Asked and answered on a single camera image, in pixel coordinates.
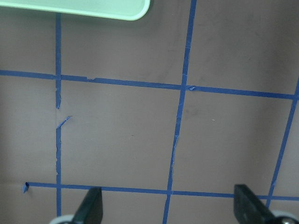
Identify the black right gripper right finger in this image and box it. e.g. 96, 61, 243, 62
234, 184, 276, 224

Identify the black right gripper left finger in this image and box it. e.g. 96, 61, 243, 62
72, 187, 103, 224

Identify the light green plastic tray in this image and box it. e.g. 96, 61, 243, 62
0, 0, 150, 21

